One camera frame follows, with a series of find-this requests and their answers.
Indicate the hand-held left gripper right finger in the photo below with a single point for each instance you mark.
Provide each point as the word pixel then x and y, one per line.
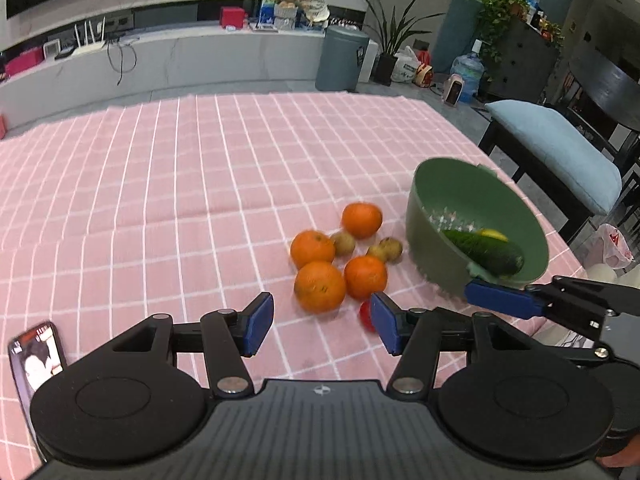
pixel 386 322

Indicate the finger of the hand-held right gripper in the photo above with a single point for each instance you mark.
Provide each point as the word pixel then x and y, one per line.
pixel 575 352
pixel 500 297

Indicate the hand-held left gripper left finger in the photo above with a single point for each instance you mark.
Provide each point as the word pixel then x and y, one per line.
pixel 257 325

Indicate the small red tomato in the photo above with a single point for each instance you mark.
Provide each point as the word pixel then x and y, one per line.
pixel 366 316

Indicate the orange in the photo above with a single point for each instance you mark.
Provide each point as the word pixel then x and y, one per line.
pixel 366 277
pixel 361 220
pixel 312 249
pixel 320 287

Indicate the small brown kiwi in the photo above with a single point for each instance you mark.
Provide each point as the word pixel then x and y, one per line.
pixel 343 242
pixel 386 249

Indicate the green plastic bowl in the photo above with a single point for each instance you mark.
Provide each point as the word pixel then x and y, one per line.
pixel 450 195

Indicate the green cucumber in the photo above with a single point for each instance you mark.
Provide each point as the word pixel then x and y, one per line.
pixel 482 251

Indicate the yellow lemon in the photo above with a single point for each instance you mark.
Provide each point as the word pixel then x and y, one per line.
pixel 492 234

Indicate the white and red plastic bag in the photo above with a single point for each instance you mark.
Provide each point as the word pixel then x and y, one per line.
pixel 616 247

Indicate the black wooden chair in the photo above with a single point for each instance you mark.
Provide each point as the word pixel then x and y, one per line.
pixel 520 152

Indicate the light blue seat cushion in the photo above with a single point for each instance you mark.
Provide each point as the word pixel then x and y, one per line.
pixel 555 150

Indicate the pink checked tablecloth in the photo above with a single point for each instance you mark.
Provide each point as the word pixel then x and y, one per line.
pixel 175 185

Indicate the small white space heater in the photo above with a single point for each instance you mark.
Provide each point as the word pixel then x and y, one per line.
pixel 454 90

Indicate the smartphone with lit screen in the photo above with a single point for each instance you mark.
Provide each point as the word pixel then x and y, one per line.
pixel 37 360

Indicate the blue water jug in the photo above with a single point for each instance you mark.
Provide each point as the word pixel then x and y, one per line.
pixel 467 72

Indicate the dark drawer cabinet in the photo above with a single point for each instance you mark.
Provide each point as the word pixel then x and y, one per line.
pixel 525 65

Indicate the red shopping bag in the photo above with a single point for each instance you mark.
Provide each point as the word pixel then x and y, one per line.
pixel 425 71

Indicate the grey pedal trash bin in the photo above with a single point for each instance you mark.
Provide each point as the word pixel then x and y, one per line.
pixel 341 57

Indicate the long white media console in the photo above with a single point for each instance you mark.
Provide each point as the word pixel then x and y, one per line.
pixel 200 60

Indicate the potted long-leaf plant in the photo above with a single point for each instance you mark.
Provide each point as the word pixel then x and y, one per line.
pixel 387 35

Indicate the group of small bottles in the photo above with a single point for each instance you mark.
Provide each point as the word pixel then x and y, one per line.
pixel 542 15

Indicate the trailing green ivy plant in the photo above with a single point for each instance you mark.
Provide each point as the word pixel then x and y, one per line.
pixel 497 7

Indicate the red box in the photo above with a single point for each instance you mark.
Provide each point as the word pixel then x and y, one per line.
pixel 233 17

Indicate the teddy bear with boxes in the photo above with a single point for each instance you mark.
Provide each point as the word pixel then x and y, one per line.
pixel 312 5

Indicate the white router with antennas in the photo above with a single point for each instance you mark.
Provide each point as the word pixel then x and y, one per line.
pixel 90 40

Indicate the small white display device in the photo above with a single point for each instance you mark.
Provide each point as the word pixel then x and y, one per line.
pixel 51 50

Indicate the pink box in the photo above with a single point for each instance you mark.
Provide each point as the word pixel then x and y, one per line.
pixel 24 62

